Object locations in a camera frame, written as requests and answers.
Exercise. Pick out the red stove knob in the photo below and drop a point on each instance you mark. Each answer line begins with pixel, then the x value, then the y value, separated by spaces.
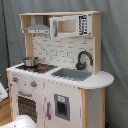
pixel 15 79
pixel 33 84

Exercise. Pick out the white toy microwave door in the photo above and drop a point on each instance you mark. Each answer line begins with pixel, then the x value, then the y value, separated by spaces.
pixel 70 26

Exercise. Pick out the black toy faucet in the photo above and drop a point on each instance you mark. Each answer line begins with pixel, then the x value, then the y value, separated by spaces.
pixel 80 65

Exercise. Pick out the grey toy sink basin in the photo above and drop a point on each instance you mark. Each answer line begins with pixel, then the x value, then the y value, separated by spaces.
pixel 72 74

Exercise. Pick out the left red stove knob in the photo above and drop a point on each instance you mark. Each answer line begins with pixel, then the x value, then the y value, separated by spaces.
pixel 15 79

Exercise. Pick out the white lower cabinet door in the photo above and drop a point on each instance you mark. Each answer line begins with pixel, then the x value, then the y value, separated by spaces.
pixel 63 106

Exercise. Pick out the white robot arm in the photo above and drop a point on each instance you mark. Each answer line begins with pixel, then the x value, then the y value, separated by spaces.
pixel 22 121

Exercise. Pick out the silver toy cooking pot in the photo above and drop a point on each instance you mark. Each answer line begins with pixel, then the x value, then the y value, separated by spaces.
pixel 30 61

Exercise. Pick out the grey toy range hood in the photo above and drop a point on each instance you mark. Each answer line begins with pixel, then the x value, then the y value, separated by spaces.
pixel 39 27

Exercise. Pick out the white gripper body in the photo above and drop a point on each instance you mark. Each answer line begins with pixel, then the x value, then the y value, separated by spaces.
pixel 3 93

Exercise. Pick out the wooden toy kitchen unit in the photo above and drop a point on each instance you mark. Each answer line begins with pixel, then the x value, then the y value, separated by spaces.
pixel 63 53

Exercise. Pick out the white toy oven door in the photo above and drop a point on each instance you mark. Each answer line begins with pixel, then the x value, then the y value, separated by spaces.
pixel 28 101

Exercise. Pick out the right red stove knob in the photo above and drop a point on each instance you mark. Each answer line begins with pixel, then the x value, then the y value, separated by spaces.
pixel 33 84

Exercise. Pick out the black toy stovetop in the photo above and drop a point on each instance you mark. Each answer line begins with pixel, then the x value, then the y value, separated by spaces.
pixel 39 68

